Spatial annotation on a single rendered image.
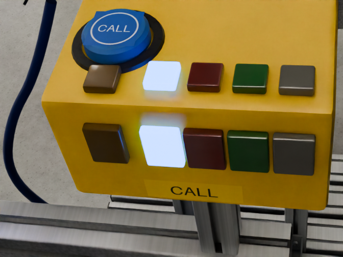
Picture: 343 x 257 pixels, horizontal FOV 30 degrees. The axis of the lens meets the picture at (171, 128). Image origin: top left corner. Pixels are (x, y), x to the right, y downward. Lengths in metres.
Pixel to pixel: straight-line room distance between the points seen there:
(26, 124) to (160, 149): 1.55
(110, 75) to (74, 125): 0.04
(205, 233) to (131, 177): 0.13
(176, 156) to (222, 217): 0.13
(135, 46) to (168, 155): 0.06
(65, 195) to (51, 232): 1.13
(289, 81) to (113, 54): 0.10
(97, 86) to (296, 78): 0.11
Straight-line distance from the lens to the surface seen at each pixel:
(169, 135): 0.34
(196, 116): 0.34
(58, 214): 0.57
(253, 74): 0.34
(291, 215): 1.32
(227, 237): 0.50
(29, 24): 2.24
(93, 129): 0.36
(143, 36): 0.37
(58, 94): 0.36
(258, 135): 0.34
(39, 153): 1.81
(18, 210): 0.59
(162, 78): 0.34
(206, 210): 0.47
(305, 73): 0.34
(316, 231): 1.45
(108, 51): 0.36
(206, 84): 0.34
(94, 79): 0.35
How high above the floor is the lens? 1.31
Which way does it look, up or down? 48 degrees down
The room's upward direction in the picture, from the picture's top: 12 degrees counter-clockwise
